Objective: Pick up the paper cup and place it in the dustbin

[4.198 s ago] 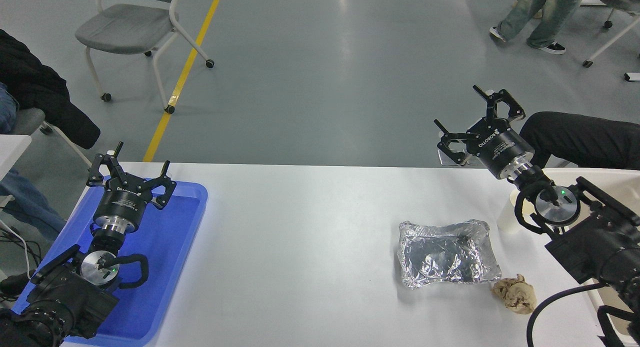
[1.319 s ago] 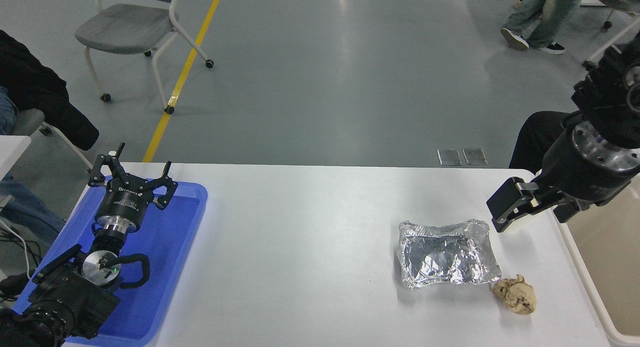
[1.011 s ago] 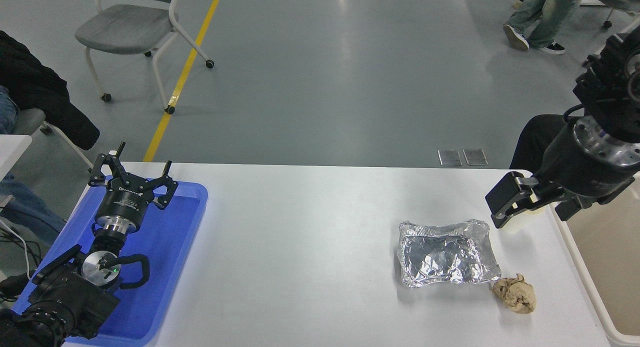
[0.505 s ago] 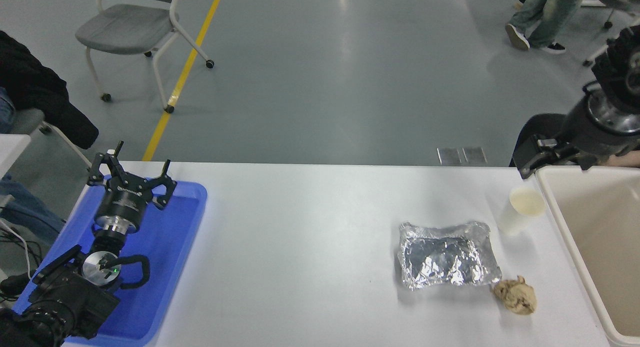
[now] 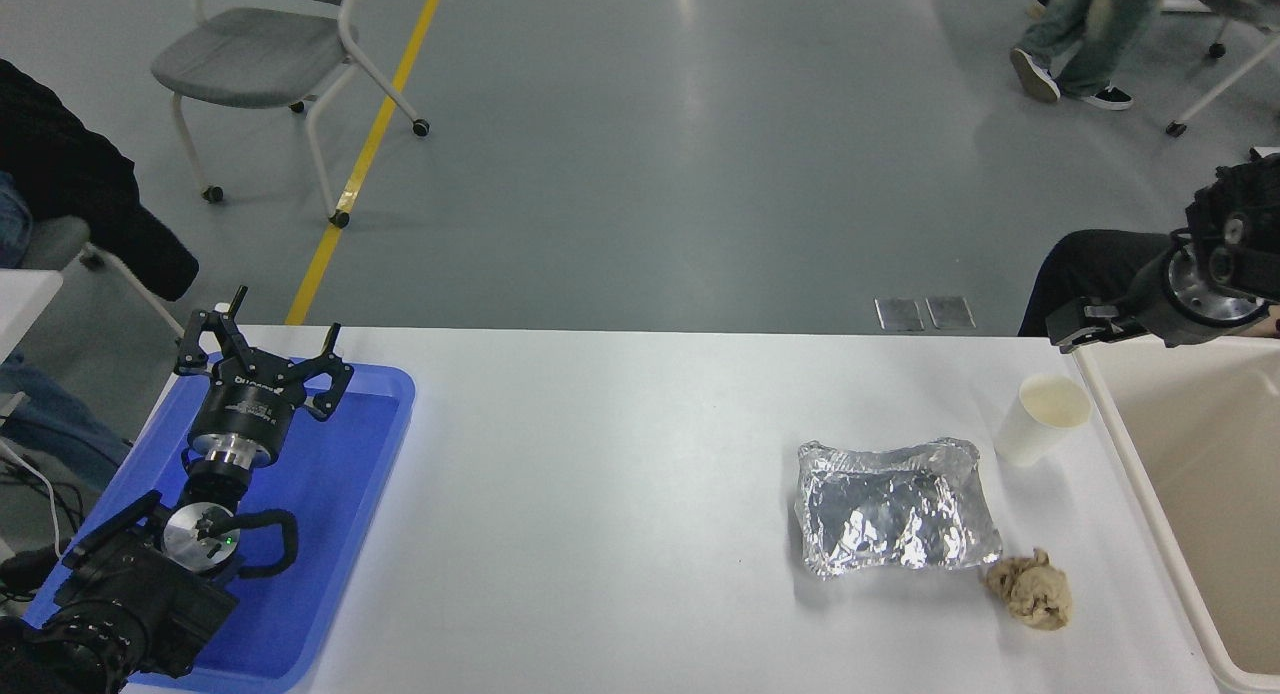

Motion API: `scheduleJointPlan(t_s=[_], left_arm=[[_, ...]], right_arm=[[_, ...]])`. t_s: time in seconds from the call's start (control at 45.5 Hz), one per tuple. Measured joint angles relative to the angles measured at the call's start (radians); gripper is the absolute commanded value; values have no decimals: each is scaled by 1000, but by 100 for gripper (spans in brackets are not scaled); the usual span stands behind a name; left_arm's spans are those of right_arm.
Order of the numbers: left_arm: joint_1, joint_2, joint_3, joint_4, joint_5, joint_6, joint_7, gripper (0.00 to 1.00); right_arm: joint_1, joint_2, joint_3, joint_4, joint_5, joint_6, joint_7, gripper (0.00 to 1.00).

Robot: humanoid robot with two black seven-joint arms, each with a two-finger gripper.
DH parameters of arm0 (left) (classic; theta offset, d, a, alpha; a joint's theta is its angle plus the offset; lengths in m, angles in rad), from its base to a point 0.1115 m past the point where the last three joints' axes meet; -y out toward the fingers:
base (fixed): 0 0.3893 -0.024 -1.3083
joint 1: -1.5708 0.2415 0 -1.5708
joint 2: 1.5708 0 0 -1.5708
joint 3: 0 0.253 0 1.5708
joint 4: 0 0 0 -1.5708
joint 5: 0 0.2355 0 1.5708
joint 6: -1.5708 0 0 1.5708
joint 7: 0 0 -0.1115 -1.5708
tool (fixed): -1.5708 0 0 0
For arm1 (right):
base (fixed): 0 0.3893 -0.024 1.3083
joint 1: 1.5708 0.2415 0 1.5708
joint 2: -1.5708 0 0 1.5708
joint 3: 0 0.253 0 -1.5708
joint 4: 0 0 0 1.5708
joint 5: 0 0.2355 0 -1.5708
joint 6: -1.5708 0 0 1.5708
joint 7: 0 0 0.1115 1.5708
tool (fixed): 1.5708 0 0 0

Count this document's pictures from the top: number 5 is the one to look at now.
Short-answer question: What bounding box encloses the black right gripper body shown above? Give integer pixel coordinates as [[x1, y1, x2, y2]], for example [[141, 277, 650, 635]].
[[1120, 257, 1196, 348]]

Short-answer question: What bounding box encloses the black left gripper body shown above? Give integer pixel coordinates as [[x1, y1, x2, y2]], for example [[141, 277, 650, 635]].
[[190, 361, 309, 449]]

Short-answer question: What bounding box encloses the white paper cup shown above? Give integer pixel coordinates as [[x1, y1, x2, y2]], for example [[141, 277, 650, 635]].
[[994, 373, 1094, 468]]

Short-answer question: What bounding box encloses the metal floor plate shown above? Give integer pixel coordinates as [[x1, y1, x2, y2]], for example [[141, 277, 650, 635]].
[[875, 297, 927, 333], [927, 295, 977, 331]]

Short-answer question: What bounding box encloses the blue plastic tray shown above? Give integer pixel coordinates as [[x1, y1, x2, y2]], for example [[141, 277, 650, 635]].
[[22, 361, 416, 694]]

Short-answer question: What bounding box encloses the large pale bin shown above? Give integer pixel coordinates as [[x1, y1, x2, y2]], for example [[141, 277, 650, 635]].
[[1072, 334, 1280, 694]]

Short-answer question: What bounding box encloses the grey seat of occupied chair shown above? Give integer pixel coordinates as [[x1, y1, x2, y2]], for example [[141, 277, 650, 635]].
[[18, 216, 189, 337]]

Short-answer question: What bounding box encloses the small white table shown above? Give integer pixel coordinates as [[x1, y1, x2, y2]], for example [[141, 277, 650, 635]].
[[0, 270, 64, 361]]

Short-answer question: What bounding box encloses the seated person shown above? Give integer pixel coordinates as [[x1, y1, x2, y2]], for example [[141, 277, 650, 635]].
[[0, 59, 201, 491]]

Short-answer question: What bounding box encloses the crumpled tan paper ball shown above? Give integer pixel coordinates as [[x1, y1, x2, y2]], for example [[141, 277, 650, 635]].
[[982, 547, 1074, 632]]

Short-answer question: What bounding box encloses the crumpled silver foil tray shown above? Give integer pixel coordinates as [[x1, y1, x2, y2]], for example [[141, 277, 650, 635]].
[[795, 437, 1004, 579]]

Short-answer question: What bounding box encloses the walking person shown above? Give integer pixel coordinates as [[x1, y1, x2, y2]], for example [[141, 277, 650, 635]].
[[1010, 0, 1166, 112]]

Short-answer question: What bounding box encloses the white floor cable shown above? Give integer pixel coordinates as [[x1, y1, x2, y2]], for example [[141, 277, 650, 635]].
[[0, 439, 63, 557]]

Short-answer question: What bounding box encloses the grey chair with white frame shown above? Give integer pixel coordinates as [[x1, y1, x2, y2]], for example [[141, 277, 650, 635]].
[[152, 0, 431, 228]]

